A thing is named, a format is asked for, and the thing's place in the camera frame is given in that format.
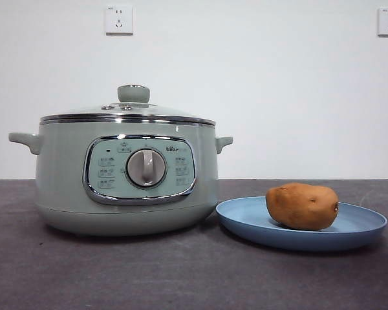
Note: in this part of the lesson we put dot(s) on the brown potato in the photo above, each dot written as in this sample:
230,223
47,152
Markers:
301,206

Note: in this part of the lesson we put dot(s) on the pale green electric steamer pot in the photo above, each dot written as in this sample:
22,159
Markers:
64,168

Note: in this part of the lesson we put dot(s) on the blue round plate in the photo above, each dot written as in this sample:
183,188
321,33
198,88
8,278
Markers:
245,223

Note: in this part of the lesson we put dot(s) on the glass lid with green knob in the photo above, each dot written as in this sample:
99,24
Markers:
133,94

